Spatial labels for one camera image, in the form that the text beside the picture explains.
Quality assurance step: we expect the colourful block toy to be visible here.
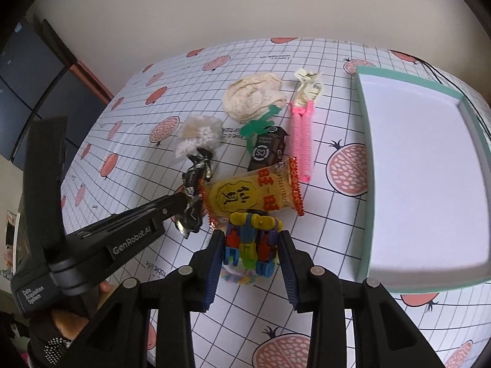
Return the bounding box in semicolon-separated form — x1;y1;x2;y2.
223;210;283;278

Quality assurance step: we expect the yellow snack packet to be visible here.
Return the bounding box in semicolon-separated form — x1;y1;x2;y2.
199;157;305;229

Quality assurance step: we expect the dark robot figure toy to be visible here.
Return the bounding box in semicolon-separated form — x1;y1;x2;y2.
174;147;213;238

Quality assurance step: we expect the white fluffy pompom scrunchie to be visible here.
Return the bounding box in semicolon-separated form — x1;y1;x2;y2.
175;115;223;159

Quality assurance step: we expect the green plastic figure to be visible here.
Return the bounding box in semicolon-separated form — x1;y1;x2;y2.
240;105;281;153

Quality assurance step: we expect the pink hair roller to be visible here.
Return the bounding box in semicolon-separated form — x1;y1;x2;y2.
290;100;315;183

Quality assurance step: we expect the cream mesh scrunchie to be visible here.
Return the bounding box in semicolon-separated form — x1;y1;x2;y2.
221;72;287;123

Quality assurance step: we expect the cream hair claw clip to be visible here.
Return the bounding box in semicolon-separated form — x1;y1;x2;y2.
292;68;323;108

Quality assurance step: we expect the hand with painted nails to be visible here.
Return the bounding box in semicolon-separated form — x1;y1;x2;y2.
26;281;116;366

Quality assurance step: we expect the pomegranate grid tablecloth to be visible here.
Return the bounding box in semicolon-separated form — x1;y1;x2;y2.
61;37;490;367

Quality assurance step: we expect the teal white tray box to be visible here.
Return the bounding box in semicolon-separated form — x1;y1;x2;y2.
355;67;490;293

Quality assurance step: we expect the black cable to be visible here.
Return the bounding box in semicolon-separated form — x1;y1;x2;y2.
413;56;491;143

